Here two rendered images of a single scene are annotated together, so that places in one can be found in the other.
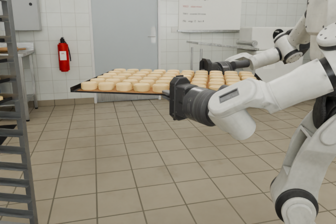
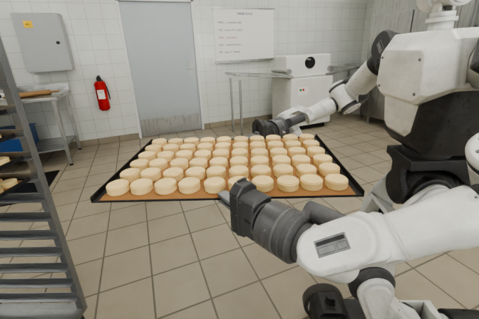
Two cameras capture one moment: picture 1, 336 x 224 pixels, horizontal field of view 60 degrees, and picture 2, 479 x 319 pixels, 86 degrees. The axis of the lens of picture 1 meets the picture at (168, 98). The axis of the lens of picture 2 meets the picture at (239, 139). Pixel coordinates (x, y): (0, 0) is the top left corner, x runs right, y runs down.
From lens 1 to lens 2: 0.35 m
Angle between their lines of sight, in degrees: 8
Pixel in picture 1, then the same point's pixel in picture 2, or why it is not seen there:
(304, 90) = (457, 244)
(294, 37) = (353, 88)
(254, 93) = (376, 248)
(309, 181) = not seen: hidden behind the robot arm
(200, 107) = (281, 247)
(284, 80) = (420, 224)
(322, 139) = not seen: hidden behind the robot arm
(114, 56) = (155, 90)
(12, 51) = (21, 124)
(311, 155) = not seen: hidden behind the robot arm
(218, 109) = (317, 269)
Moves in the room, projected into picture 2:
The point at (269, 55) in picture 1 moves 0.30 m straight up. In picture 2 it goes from (325, 107) to (331, 30)
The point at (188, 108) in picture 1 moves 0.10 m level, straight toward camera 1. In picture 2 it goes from (261, 241) to (272, 293)
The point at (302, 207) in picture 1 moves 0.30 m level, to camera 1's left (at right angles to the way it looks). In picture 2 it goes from (380, 290) to (284, 305)
